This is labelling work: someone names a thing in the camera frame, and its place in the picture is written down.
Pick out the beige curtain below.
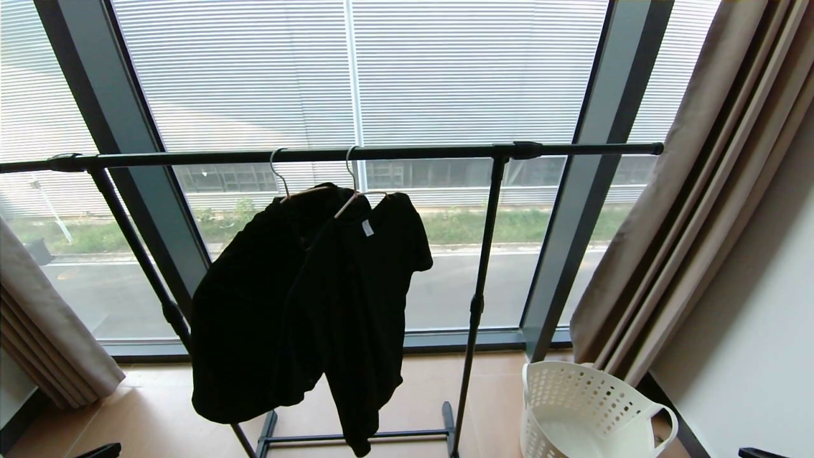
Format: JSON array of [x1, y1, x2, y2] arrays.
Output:
[[0, 216, 126, 409], [570, 0, 814, 385]]

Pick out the black clothes rack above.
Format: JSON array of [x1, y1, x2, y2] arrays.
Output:
[[0, 141, 664, 458]]

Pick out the white laundry basket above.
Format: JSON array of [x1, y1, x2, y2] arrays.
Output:
[[520, 361, 679, 458]]

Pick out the pink clothes hanger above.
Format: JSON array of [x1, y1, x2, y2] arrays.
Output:
[[334, 146, 390, 220], [268, 148, 333, 204]]

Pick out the black garment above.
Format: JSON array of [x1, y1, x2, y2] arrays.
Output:
[[280, 192, 434, 457], [191, 184, 357, 425]]

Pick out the window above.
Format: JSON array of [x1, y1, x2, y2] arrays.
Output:
[[0, 0, 722, 357]]

